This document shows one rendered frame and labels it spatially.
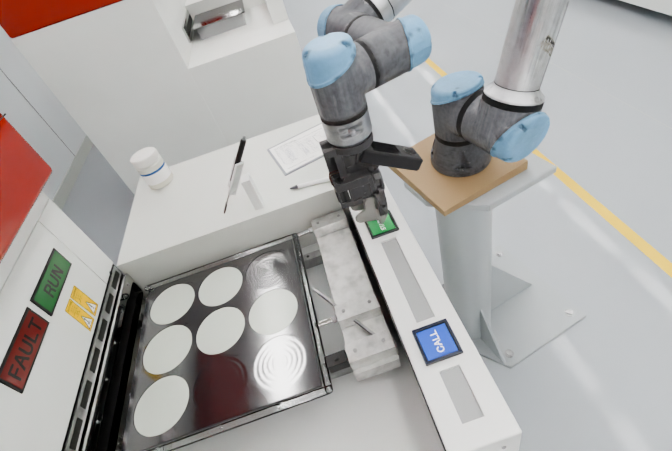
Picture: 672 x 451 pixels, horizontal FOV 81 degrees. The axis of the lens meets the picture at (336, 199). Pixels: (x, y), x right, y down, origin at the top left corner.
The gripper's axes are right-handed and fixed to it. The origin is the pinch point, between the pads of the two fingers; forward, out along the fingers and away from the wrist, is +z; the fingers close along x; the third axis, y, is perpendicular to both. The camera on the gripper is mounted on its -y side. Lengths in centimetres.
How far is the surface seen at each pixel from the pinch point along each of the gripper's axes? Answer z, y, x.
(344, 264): 10.0, 10.4, -0.5
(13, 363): -13, 58, 15
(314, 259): 13.6, 16.7, -7.9
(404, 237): 2.0, -2.1, 5.0
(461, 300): 69, -22, -18
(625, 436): 98, -52, 27
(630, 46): 99, -222, -172
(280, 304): 8.0, 24.7, 5.2
